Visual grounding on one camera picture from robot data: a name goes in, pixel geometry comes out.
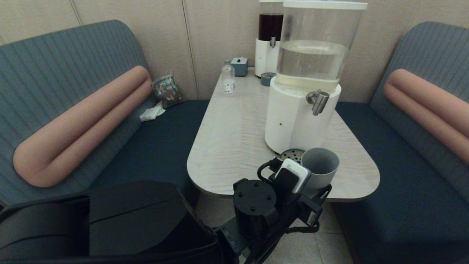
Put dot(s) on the dark drink dispenser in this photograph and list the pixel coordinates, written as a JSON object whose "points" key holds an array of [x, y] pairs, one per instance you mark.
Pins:
{"points": [[264, 58]]}

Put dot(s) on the crumpled white tissue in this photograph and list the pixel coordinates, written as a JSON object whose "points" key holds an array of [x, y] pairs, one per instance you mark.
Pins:
{"points": [[152, 113]]}

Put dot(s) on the pink bolster cushion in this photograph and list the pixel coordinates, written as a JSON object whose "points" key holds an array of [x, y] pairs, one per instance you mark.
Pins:
{"points": [[73, 135], [428, 105]]}

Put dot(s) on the metal water dispenser tap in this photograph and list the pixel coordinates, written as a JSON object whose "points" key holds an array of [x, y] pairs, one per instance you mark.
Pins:
{"points": [[319, 102]]}

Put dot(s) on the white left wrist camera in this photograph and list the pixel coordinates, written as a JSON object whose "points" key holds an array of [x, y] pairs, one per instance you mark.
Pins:
{"points": [[298, 174]]}

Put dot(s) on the metal dark dispenser tap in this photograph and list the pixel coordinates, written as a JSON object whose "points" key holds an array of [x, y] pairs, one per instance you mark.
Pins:
{"points": [[272, 42]]}

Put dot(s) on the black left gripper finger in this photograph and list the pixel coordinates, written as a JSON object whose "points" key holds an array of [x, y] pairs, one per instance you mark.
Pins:
{"points": [[324, 194]]}

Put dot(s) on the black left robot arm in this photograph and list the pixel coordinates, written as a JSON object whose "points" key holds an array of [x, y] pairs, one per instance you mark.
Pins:
{"points": [[146, 220]]}

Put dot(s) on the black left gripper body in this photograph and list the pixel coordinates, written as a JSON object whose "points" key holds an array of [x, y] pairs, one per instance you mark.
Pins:
{"points": [[300, 207]]}

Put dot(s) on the blue booth sofa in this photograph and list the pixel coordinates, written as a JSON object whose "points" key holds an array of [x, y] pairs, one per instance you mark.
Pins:
{"points": [[146, 146], [403, 190]]}

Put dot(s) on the clear plastic bottle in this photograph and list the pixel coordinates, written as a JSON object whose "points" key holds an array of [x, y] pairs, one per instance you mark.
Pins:
{"points": [[228, 81]]}

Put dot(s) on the blue-grey tissue box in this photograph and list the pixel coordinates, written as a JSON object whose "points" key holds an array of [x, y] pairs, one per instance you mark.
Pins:
{"points": [[240, 67]]}

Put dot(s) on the printed snack bag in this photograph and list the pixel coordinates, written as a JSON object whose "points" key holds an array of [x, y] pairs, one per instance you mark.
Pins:
{"points": [[167, 91]]}

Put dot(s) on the grey plastic cup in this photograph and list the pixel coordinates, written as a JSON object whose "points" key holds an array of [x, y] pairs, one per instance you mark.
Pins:
{"points": [[322, 168]]}

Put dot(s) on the small blue drip tray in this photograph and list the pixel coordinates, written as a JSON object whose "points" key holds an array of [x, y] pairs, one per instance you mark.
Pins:
{"points": [[266, 80]]}

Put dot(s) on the large clear water dispenser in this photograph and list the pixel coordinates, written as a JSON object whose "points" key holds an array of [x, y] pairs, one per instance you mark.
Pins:
{"points": [[293, 117]]}

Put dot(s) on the blue perforated drip tray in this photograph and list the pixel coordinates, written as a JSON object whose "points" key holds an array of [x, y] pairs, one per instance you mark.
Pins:
{"points": [[293, 154]]}

